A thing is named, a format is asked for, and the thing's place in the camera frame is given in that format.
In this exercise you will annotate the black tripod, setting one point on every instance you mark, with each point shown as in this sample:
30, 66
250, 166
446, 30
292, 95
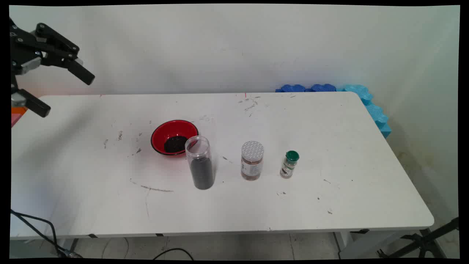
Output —
421, 242

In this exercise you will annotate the red bowl with black rim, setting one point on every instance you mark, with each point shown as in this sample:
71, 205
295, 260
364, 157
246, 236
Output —
161, 137

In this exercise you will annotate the clear jar with black seeds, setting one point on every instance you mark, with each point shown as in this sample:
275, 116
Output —
200, 168

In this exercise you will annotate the small spice bottle green cap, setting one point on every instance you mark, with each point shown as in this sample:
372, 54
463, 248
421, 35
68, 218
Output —
289, 165

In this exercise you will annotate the brown spice jar white lid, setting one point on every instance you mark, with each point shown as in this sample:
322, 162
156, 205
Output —
252, 161

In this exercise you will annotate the black seeds pile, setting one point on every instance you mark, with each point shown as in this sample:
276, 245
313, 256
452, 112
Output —
175, 145

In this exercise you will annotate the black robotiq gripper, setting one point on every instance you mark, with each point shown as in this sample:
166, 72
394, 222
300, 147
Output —
14, 55

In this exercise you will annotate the dark blue foam mat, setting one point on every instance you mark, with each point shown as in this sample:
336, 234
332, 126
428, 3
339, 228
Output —
293, 88

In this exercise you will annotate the orange block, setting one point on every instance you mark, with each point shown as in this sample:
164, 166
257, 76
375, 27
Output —
17, 109

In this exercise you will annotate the pink block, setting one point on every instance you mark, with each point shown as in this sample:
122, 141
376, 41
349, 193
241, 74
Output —
15, 119

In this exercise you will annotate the light blue foam mat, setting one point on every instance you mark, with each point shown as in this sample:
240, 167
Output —
372, 108

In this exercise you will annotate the white table leg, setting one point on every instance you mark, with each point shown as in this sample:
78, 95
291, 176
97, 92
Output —
362, 244
66, 247

